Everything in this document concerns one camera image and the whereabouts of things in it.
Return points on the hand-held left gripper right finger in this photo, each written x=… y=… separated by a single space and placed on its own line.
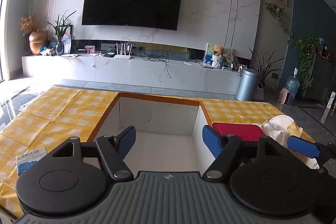
x=212 y=142

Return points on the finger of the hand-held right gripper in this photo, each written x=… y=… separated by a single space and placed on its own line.
x=302 y=146

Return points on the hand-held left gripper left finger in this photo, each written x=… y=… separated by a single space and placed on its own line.
x=128 y=140

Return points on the orange and white cardboard box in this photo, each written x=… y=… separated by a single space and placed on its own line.
x=157 y=116

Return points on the pale yellow cloth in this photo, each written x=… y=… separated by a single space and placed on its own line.
x=295 y=129

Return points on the red box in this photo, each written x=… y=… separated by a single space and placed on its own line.
x=239 y=130

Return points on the white paper plate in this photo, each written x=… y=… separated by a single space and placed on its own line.
x=274 y=129

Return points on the white upright stick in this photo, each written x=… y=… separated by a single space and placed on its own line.
x=327 y=108

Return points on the pink stool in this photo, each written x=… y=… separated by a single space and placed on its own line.
x=284 y=95

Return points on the blue water bottle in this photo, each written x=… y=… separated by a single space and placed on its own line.
x=292 y=85

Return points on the grey metal trash can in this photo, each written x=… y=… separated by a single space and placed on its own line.
x=246 y=85

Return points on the white marble television cabinet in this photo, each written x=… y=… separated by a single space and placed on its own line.
x=131 y=70

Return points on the dark grey cabinet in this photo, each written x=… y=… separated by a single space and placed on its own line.
x=321 y=77

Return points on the yellow checkered tablecloth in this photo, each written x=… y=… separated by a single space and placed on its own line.
x=60 y=113

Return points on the white router with antennas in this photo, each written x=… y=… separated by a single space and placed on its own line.
x=123 y=56

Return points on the long-leaf potted plant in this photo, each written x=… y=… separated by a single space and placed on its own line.
x=265 y=69

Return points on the brown teddy bear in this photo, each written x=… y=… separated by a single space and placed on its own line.
x=218 y=52

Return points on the trailing green vine plant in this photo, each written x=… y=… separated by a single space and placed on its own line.
x=308 y=48

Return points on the small pink photo card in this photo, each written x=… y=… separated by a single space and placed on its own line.
x=89 y=49

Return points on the blue and white tissue pack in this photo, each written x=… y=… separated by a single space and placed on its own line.
x=27 y=161

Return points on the green plant in glass vase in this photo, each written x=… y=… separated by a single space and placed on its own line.
x=61 y=37

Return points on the golden acorn ornament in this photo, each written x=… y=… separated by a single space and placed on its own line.
x=37 y=43

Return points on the dried flower bouquet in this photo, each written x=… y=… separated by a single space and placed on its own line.
x=27 y=23

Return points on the black wall television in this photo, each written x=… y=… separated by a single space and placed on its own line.
x=132 y=1

